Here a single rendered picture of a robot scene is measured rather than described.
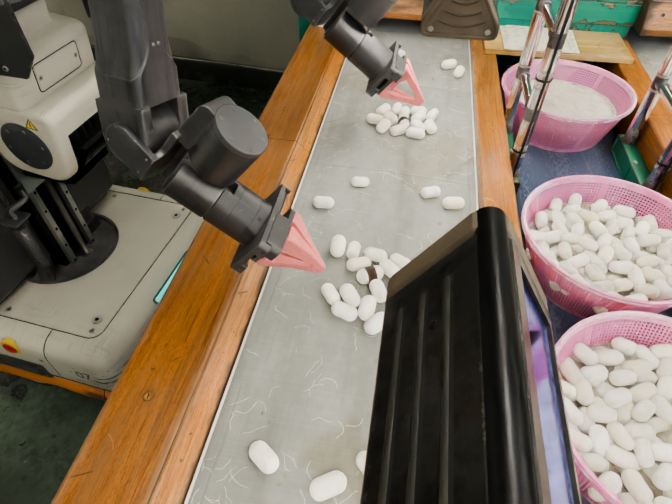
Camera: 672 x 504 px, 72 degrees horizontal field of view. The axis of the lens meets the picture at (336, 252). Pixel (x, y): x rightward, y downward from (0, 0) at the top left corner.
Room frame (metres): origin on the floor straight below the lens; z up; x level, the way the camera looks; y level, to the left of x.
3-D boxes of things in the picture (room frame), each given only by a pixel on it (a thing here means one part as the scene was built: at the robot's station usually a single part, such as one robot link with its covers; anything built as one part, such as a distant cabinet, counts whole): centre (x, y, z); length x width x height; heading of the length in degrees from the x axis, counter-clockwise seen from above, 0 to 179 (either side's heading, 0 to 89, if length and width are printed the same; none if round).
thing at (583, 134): (0.92, -0.49, 0.72); 0.27 x 0.27 x 0.10
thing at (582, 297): (0.49, -0.41, 0.72); 0.27 x 0.27 x 0.10
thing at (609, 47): (1.14, -0.52, 0.77); 0.33 x 0.15 x 0.01; 80
